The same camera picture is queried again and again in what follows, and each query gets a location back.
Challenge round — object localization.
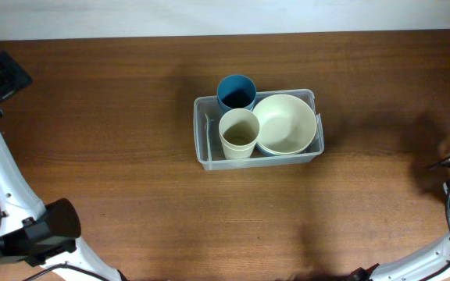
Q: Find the white plastic spoon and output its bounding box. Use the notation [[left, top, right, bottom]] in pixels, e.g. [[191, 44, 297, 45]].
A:
[[205, 113, 213, 162]]

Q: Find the blue cup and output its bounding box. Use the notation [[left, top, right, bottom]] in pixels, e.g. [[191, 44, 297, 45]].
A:
[[217, 74, 257, 106], [217, 99, 255, 116]]

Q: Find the cream cup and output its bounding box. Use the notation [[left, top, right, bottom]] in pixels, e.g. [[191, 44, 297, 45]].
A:
[[219, 108, 260, 151], [222, 143, 255, 160]]

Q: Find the blue bowl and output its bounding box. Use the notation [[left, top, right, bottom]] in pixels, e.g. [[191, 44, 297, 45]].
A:
[[255, 144, 308, 156]]

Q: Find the cream bowl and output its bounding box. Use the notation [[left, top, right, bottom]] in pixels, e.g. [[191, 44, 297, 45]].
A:
[[253, 94, 317, 139], [257, 133, 316, 155]]

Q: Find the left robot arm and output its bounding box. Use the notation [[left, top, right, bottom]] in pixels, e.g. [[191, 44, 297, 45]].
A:
[[0, 52, 125, 280]]

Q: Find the clear plastic container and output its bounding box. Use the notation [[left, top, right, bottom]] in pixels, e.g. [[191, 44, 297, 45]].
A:
[[193, 96, 325, 170]]

